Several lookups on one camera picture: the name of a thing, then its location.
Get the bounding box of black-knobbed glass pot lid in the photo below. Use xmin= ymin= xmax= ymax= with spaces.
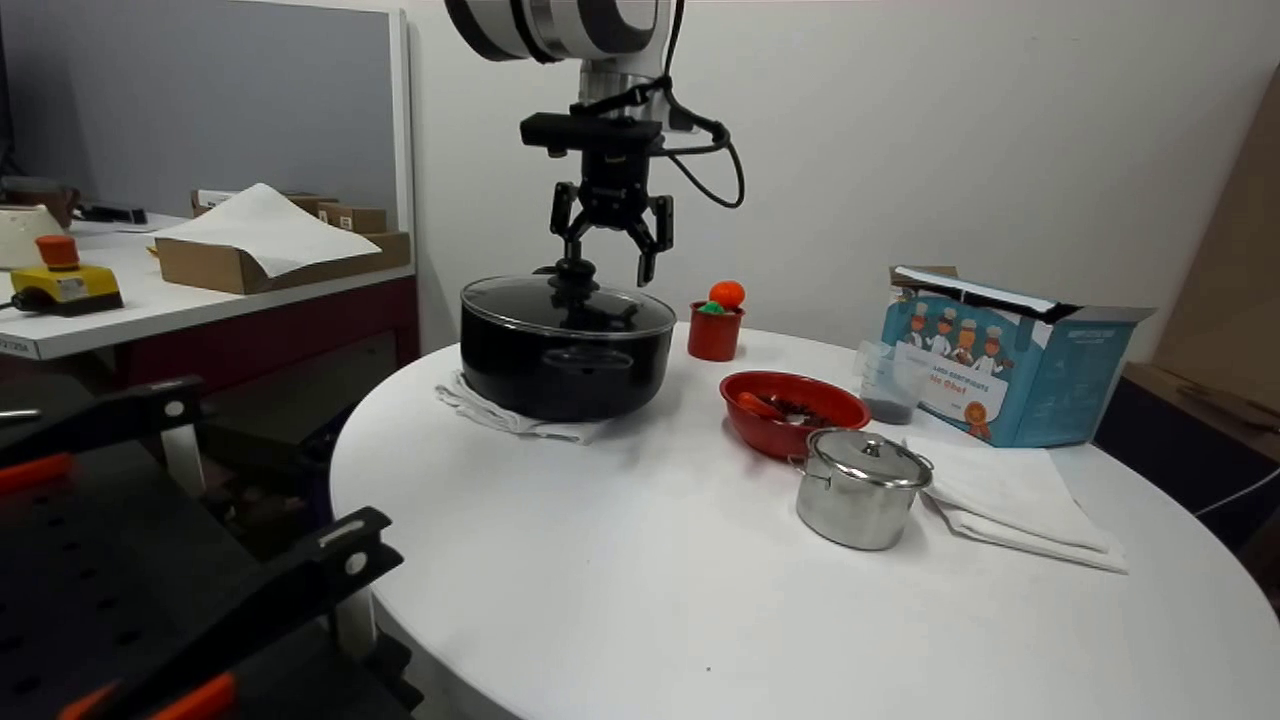
xmin=461 ymin=257 xmax=681 ymax=338

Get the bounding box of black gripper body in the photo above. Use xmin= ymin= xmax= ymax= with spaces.
xmin=571 ymin=123 xmax=661 ymax=232

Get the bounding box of white side desk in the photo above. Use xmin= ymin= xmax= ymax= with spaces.
xmin=0 ymin=210 xmax=424 ymax=392

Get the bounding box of black stand with orange clamps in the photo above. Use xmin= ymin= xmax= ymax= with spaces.
xmin=0 ymin=373 xmax=412 ymax=720

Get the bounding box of large brown cardboard sheet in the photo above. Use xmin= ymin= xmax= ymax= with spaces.
xmin=1150 ymin=64 xmax=1280 ymax=419

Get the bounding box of white cloth under pot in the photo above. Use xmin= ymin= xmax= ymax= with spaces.
xmin=431 ymin=376 xmax=630 ymax=446

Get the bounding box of flat cardboard box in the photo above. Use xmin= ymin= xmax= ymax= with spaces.
xmin=149 ymin=194 xmax=417 ymax=299

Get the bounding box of clear plastic cup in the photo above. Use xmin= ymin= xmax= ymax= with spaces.
xmin=857 ymin=336 xmax=924 ymax=427

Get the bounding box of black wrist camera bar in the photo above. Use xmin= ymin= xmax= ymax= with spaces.
xmin=517 ymin=109 xmax=737 ymax=160

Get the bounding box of small red cup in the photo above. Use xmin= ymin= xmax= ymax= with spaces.
xmin=683 ymin=299 xmax=744 ymax=363

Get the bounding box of small steel pot lid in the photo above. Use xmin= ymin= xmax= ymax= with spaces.
xmin=801 ymin=425 xmax=936 ymax=496

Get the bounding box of red plastic bowl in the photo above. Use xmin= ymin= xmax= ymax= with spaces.
xmin=715 ymin=366 xmax=872 ymax=466

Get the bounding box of blue box with chef print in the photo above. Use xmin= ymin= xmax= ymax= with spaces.
xmin=874 ymin=264 xmax=1156 ymax=450

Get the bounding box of grey partition panel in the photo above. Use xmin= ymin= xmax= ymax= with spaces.
xmin=0 ymin=0 xmax=412 ymax=232

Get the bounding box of yellow device with red block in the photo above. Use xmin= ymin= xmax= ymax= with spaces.
xmin=6 ymin=232 xmax=126 ymax=321

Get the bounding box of orange toy ball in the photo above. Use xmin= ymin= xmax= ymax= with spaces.
xmin=702 ymin=275 xmax=752 ymax=316

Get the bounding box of dark low cabinet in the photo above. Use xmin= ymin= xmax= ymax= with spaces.
xmin=1093 ymin=358 xmax=1280 ymax=562

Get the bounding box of small steel pot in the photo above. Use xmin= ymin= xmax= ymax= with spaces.
xmin=792 ymin=456 xmax=931 ymax=557

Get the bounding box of large black cooking pot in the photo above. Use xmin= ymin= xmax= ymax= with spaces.
xmin=455 ymin=275 xmax=681 ymax=427

